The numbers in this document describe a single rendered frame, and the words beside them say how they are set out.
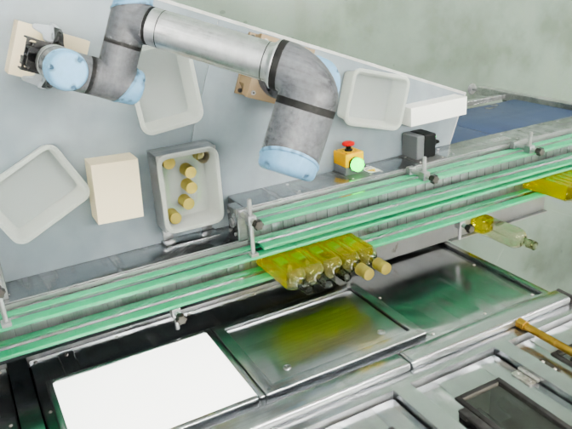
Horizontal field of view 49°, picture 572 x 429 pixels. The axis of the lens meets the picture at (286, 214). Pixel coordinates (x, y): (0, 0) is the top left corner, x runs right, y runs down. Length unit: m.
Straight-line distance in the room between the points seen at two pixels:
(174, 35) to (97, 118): 0.52
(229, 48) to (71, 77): 0.30
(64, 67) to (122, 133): 0.51
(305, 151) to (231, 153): 0.71
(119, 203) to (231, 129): 0.39
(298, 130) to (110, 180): 0.66
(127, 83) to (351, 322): 0.87
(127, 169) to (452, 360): 0.95
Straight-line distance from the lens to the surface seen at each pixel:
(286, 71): 1.17
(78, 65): 1.26
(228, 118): 1.82
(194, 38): 1.24
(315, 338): 1.67
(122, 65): 1.30
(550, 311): 1.90
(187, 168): 1.74
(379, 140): 2.12
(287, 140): 1.16
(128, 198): 1.70
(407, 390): 1.54
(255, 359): 1.61
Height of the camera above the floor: 2.39
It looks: 55 degrees down
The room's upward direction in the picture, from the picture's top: 122 degrees clockwise
